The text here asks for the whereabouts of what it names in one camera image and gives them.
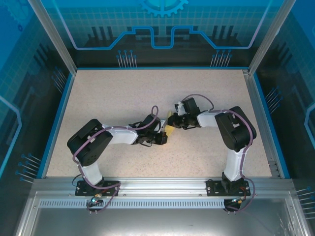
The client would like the pale yellow paper sheet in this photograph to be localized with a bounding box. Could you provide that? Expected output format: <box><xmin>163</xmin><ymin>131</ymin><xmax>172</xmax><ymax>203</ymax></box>
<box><xmin>157</xmin><ymin>111</ymin><xmax>176</xmax><ymax>148</ymax></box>

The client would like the blue table edge strip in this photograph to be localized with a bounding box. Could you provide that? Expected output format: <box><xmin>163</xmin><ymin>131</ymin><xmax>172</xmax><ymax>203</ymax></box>
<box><xmin>36</xmin><ymin>72</ymin><xmax>76</xmax><ymax>179</ymax></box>
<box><xmin>252</xmin><ymin>73</ymin><xmax>290</xmax><ymax>179</ymax></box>
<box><xmin>75</xmin><ymin>66</ymin><xmax>250</xmax><ymax>72</ymax></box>

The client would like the slotted metal strip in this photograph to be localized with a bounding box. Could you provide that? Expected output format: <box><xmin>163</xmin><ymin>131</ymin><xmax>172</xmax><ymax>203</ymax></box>
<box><xmin>38</xmin><ymin>199</ymin><xmax>227</xmax><ymax>209</ymax></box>

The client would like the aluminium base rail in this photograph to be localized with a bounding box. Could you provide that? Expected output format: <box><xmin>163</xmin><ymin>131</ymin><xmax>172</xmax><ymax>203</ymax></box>
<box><xmin>31</xmin><ymin>177</ymin><xmax>295</xmax><ymax>197</ymax></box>

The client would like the aluminium table rail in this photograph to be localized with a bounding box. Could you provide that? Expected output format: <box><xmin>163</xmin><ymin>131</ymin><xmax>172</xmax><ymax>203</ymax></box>
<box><xmin>242</xmin><ymin>69</ymin><xmax>283</xmax><ymax>179</ymax></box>

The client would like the aluminium frame post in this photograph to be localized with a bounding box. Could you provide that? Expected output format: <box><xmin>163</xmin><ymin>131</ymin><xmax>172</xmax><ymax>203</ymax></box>
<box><xmin>27</xmin><ymin>0</ymin><xmax>77</xmax><ymax>75</ymax></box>
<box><xmin>248</xmin><ymin>0</ymin><xmax>297</xmax><ymax>76</ymax></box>

